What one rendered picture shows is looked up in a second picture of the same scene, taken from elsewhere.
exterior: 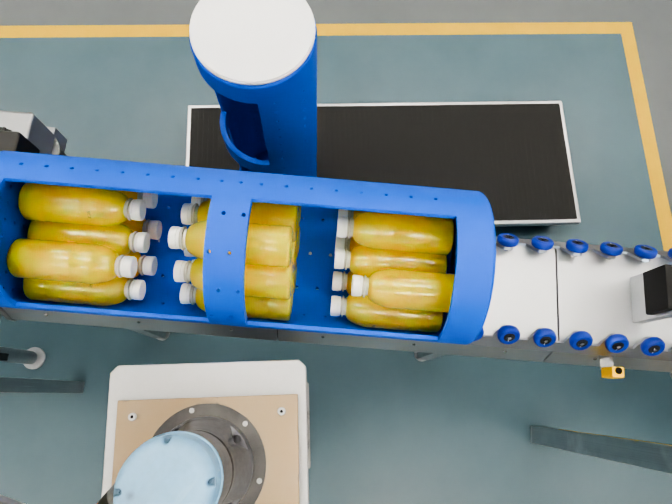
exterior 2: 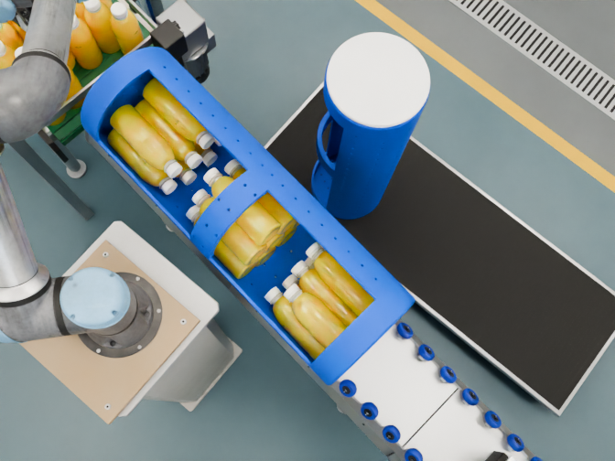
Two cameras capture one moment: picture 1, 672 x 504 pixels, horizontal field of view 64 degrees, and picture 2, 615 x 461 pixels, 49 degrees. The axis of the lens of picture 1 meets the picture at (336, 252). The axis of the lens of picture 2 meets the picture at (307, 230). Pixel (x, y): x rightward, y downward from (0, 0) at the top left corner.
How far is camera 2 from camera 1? 0.65 m
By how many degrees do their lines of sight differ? 11
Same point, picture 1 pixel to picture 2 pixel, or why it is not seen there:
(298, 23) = (411, 98)
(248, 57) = (358, 95)
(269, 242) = (258, 222)
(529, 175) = (550, 343)
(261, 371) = (192, 291)
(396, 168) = (446, 249)
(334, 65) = (474, 128)
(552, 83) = not seen: outside the picture
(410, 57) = (543, 170)
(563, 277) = (445, 411)
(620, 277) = (485, 445)
